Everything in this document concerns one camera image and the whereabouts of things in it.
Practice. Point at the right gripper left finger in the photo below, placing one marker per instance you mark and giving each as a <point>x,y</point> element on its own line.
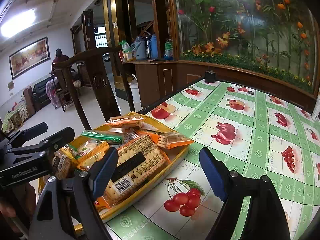
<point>62,199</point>

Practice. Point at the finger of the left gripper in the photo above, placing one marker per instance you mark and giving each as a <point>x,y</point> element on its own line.
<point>49,144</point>
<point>21,137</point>

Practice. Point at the round green-label biscuit pack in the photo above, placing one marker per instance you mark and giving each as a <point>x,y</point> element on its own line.
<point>87,147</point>

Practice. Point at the yellow white foam tray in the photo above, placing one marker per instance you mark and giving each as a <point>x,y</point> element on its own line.
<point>175,155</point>

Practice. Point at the small orange cracker pack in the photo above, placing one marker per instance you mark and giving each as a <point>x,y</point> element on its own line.
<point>125,121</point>

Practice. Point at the large orange cracker pack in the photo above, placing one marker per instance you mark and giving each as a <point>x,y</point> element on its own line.
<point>138,160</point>

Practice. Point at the green-end sesame cracker pack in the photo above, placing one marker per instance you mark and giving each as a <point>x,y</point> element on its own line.
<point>168,140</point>

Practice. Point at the orange salty cheese biscuit pack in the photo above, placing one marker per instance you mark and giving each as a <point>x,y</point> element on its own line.
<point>86,162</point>

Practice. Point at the yellow green cracker pack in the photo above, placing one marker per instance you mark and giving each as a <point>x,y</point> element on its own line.
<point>111,138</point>

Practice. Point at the clear cookie bag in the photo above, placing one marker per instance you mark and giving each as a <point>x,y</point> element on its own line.
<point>131,134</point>

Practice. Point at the person left hand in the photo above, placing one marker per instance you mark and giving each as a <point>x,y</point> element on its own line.
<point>22,196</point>

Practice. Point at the wooden chair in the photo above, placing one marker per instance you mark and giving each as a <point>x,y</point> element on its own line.
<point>100,84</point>

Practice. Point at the person in background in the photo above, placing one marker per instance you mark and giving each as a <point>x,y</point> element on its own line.
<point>59,57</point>

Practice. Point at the white bucket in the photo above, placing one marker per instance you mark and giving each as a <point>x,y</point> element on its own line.
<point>133,84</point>

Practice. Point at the white spray bottle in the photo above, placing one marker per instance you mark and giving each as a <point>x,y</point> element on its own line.
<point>316,109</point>

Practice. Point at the wooden sideboard cabinet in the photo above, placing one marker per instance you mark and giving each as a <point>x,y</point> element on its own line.
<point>155,80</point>

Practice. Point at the grey kettle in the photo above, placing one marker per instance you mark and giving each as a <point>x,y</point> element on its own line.
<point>138,48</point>

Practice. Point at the small black table object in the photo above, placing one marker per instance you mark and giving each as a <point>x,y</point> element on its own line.
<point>210,76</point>

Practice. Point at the blue thermos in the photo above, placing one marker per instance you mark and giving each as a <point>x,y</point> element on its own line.
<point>153,47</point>

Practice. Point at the framed wall painting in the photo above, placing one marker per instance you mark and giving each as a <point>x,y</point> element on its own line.
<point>29,57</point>

